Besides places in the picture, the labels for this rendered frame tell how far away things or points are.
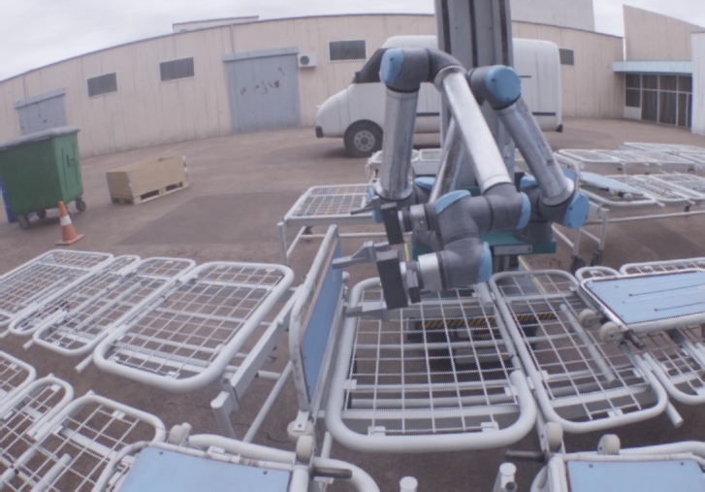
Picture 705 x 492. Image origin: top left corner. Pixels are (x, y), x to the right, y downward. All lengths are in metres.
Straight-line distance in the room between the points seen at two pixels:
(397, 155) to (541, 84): 7.79
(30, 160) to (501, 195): 6.25
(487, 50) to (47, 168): 5.86
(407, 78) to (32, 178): 5.96
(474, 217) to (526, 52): 8.16
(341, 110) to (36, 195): 5.77
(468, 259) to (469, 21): 1.23
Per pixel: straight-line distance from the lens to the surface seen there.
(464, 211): 0.92
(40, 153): 6.44
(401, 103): 1.32
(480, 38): 1.87
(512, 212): 0.98
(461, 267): 0.89
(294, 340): 0.88
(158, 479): 0.90
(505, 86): 1.32
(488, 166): 1.04
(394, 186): 1.52
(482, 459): 1.57
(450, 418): 1.08
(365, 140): 8.03
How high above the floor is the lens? 1.22
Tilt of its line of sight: 19 degrees down
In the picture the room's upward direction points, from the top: 4 degrees counter-clockwise
